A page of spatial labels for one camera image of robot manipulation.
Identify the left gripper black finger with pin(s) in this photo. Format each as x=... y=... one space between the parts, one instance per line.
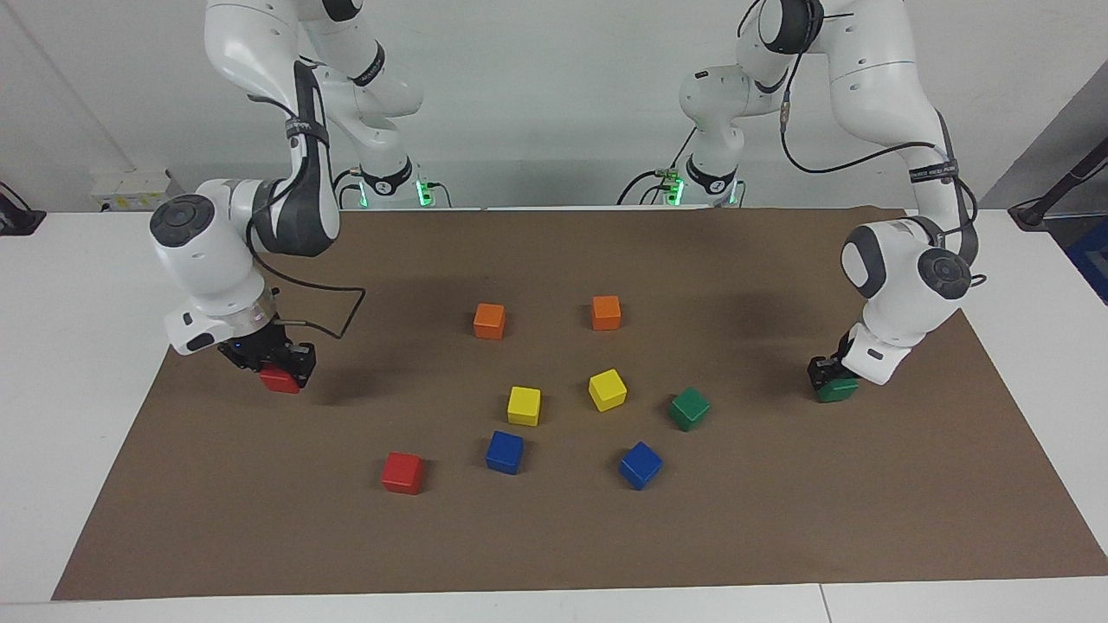
x=817 y=379

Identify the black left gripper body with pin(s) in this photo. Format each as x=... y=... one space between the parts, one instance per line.
x=838 y=368

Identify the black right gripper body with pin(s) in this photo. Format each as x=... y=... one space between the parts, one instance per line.
x=264 y=346

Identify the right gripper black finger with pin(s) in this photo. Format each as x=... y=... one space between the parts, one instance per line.
x=250 y=367
x=305 y=372

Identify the green cube block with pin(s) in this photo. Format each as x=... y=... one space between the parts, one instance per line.
x=838 y=391
x=689 y=408

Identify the red cube block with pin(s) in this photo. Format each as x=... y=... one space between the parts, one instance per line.
x=280 y=380
x=402 y=472

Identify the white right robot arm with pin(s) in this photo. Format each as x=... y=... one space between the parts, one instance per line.
x=225 y=251

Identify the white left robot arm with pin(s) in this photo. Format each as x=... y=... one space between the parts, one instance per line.
x=900 y=268

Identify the orange cube block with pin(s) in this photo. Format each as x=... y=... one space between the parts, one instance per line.
x=606 y=312
x=489 y=321

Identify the blue cube block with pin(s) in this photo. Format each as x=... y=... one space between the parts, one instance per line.
x=640 y=465
x=505 y=452

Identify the yellow cube block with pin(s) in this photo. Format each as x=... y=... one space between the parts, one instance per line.
x=524 y=406
x=607 y=389

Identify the black stand pole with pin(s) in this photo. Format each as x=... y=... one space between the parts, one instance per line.
x=1052 y=195

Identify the blue crate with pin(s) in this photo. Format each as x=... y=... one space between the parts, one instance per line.
x=1092 y=260

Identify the black clamp base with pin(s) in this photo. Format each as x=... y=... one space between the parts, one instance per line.
x=17 y=216

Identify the brown paper table mat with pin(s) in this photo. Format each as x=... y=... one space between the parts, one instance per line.
x=554 y=536

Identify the white wall socket box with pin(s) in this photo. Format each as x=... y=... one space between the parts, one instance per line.
x=130 y=189

